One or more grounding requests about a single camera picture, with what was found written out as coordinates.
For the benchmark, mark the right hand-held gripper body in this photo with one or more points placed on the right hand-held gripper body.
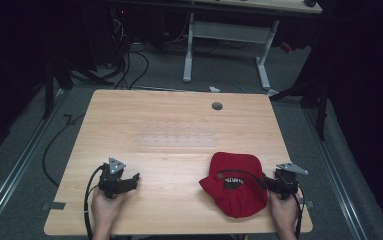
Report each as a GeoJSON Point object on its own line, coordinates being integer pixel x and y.
{"type": "Point", "coordinates": [287, 183]}

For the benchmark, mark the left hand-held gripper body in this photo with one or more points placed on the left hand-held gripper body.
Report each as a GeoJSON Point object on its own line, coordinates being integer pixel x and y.
{"type": "Point", "coordinates": [111, 181]}

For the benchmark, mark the red cap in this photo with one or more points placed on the red cap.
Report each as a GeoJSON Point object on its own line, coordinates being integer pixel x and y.
{"type": "Point", "coordinates": [235, 200]}

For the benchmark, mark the person's right hand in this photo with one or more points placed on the person's right hand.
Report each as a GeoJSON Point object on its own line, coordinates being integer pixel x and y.
{"type": "Point", "coordinates": [284, 213]}

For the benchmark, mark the person's left hand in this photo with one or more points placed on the person's left hand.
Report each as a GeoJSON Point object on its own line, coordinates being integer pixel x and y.
{"type": "Point", "coordinates": [105, 210]}

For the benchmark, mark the clear tape patch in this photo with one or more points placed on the clear tape patch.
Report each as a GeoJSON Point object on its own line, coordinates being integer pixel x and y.
{"type": "Point", "coordinates": [179, 140]}

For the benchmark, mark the grey tape strip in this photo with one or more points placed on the grey tape strip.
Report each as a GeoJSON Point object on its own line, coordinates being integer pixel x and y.
{"type": "Point", "coordinates": [54, 206]}

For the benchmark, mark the black stand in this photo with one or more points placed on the black stand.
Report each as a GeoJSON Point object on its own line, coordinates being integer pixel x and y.
{"type": "Point", "coordinates": [312, 93]}
{"type": "Point", "coordinates": [49, 83]}

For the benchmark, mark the white paper scrap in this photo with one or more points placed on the white paper scrap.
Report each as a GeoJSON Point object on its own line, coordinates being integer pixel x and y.
{"type": "Point", "coordinates": [214, 89]}

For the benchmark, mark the small red object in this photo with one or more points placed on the small red object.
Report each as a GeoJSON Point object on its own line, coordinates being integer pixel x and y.
{"type": "Point", "coordinates": [286, 47]}

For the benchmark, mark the white metal desk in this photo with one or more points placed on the white metal desk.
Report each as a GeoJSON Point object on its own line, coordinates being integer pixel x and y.
{"type": "Point", "coordinates": [227, 31]}

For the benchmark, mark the metal floor rail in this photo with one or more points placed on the metal floor rail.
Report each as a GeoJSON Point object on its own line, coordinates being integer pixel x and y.
{"type": "Point", "coordinates": [335, 173]}
{"type": "Point", "coordinates": [15, 166]}

